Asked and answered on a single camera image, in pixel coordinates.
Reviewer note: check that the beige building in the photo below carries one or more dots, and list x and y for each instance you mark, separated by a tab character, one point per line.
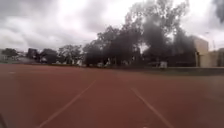
205	55

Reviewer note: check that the row of dark trees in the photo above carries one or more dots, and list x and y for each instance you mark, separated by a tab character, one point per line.
133	43

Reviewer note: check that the low grey wall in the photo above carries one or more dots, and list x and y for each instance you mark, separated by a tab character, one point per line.
186	70

